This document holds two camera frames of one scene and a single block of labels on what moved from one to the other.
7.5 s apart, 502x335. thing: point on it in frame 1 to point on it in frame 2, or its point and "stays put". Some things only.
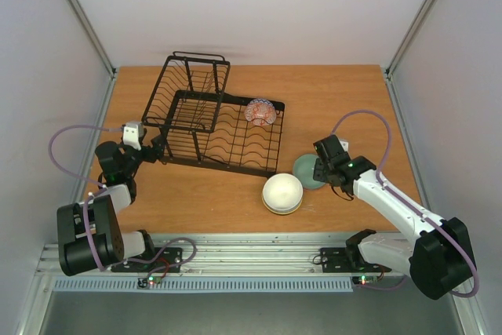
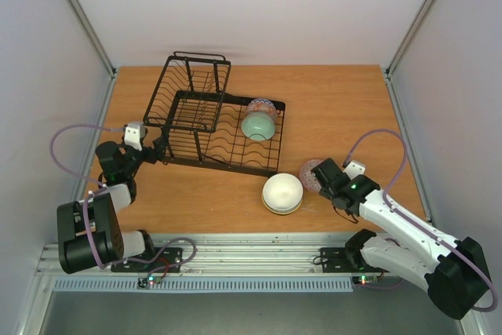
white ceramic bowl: x=282 y=193 stays put
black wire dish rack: x=204 y=127 stays put
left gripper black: x=158 y=154 stays put
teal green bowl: x=303 y=166 to x=258 y=127
